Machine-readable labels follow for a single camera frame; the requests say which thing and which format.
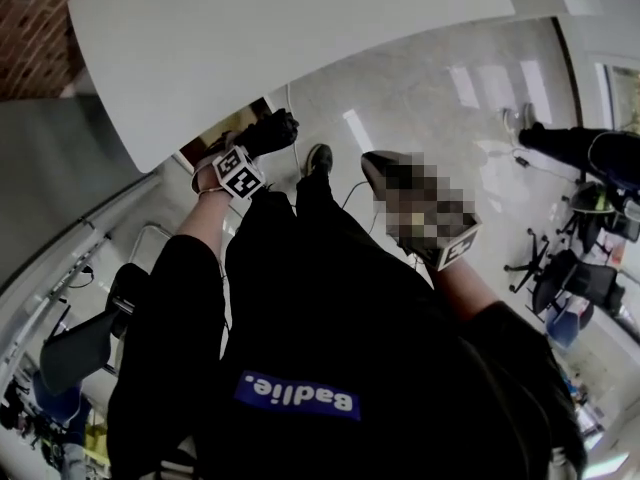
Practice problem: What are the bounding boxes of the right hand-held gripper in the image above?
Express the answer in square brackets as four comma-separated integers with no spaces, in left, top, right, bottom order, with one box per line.
[360,149,484,273]

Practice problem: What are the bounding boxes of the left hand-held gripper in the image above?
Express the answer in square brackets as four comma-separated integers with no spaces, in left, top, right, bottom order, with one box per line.
[191,142,267,201]

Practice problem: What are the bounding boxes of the person's left forearm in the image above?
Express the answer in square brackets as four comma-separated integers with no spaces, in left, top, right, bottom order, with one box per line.
[171,186,237,262]

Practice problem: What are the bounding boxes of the person's right forearm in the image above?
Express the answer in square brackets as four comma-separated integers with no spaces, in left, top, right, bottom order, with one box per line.
[428,256,503,322]

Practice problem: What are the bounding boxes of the white table top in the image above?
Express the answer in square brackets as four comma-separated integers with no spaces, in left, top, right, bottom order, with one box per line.
[66,0,517,175]

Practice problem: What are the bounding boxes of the person's dark shoe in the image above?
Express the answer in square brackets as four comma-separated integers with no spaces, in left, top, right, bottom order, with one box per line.
[303,142,335,180]

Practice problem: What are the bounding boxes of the person's black trousers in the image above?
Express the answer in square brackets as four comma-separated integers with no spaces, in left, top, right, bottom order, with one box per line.
[293,167,352,230]

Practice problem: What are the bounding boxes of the white metal rack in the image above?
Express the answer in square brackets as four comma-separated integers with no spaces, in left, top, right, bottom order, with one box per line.
[130,221,175,271]

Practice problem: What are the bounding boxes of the person's black shirt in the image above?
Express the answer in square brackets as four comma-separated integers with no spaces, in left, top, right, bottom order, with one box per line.
[106,190,590,480]

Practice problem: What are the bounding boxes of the black office chair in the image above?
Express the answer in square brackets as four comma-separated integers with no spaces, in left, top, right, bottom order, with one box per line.
[503,226,627,321]
[558,181,619,255]

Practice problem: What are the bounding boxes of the blue plastic bin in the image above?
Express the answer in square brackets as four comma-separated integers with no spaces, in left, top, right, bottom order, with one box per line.
[543,301,595,350]

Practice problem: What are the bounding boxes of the large window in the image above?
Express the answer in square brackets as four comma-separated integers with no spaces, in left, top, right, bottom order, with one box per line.
[593,61,640,135]

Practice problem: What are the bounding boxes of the blue chair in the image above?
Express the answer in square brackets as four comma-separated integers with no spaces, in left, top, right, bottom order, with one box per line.
[28,366,95,440]

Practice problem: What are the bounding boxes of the grey floor cable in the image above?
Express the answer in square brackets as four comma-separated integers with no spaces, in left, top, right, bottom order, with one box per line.
[341,179,382,235]

